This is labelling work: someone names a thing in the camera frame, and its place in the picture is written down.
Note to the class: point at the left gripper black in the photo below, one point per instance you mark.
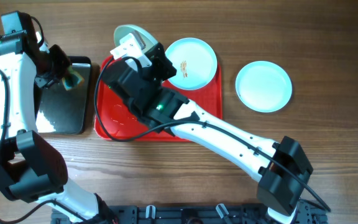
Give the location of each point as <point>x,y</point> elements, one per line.
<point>65,61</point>

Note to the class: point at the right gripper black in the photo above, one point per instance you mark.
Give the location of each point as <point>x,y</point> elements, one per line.
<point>159,58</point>

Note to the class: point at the green yellow sponge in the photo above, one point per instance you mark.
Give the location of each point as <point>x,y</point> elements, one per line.
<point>72,79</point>

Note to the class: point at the light blue plate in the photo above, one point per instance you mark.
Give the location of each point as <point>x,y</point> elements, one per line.
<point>263,86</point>
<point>195,62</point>
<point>148,39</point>

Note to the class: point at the light blue plate bottom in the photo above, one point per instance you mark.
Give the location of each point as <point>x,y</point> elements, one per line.
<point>263,86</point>

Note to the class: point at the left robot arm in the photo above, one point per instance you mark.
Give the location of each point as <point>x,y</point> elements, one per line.
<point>31,170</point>

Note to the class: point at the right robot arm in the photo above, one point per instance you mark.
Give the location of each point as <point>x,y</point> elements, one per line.
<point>281,169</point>

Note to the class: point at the black rectangular water tray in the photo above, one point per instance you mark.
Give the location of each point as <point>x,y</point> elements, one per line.
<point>63,111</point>

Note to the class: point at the red plastic tray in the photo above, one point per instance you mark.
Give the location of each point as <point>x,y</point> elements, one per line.
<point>121,124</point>

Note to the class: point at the light blue plate top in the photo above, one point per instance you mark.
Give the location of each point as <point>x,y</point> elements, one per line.
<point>195,62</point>

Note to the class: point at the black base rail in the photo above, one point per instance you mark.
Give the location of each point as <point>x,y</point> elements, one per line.
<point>249,213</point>

